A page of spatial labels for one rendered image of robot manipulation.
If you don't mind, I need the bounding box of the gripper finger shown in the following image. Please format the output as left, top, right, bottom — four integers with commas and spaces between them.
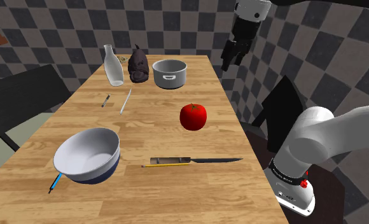
234, 41, 253, 66
220, 40, 237, 72

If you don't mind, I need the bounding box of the grey metal pot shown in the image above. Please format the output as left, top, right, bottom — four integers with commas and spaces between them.
151, 59, 188, 90

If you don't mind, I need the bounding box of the red tomato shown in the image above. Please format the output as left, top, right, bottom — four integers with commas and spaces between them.
179, 103, 208, 132

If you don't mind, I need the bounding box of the dark purple sack figure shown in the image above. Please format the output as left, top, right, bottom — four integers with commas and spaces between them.
127, 44, 150, 83

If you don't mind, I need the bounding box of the thin white stick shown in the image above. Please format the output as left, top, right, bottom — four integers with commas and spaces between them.
120, 88, 132, 115

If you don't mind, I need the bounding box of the clear glass bottle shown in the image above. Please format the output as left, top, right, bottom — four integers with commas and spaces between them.
103, 44, 125, 87

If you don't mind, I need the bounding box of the yellow pencil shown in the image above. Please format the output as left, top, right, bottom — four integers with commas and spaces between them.
141, 162, 191, 168

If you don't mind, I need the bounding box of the wooden table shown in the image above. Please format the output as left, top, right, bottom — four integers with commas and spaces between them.
0, 54, 289, 224

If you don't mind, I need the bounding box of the white bowl with blue base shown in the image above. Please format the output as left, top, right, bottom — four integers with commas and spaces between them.
53, 127, 122, 185

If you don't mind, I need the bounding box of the blue pen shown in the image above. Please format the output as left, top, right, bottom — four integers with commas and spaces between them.
48, 172, 63, 195

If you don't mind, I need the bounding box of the kitchen knife with grey handle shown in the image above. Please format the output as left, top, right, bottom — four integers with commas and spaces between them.
150, 156, 244, 165

